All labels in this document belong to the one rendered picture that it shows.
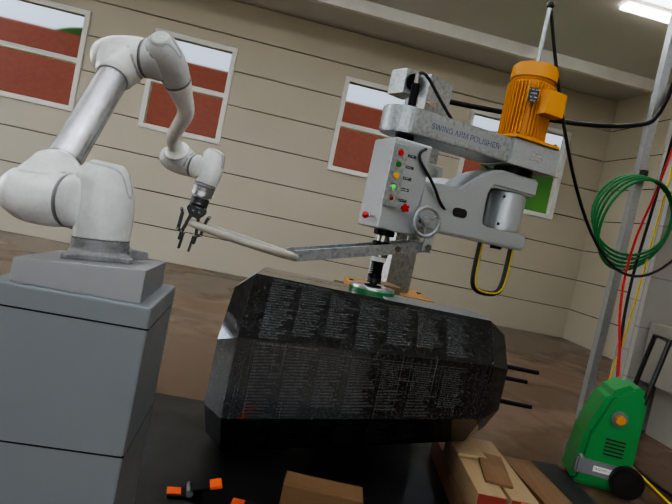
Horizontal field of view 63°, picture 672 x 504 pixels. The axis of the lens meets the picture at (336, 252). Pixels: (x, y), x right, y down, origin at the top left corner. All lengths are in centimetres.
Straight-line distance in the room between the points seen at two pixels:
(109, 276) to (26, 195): 37
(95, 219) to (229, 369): 92
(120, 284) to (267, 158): 716
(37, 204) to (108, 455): 70
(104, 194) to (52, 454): 68
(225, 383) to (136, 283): 90
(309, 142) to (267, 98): 90
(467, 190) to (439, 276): 637
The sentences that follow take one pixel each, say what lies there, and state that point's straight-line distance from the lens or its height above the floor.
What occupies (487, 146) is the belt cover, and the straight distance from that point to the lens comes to 280.
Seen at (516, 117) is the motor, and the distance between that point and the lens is 299.
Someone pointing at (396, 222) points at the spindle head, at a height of 116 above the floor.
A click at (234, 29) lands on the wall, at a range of 894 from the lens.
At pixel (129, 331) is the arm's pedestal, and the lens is 151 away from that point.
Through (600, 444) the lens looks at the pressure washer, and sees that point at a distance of 343.
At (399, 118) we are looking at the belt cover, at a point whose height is 162.
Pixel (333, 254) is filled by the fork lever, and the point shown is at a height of 96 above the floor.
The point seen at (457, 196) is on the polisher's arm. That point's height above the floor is 135.
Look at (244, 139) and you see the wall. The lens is 860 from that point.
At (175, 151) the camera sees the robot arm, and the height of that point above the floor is 126.
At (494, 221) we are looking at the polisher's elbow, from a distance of 292.
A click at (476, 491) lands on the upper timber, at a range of 235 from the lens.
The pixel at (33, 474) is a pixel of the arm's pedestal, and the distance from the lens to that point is 169.
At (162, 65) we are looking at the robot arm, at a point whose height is 150.
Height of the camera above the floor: 111
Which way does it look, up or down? 3 degrees down
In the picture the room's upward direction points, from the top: 12 degrees clockwise
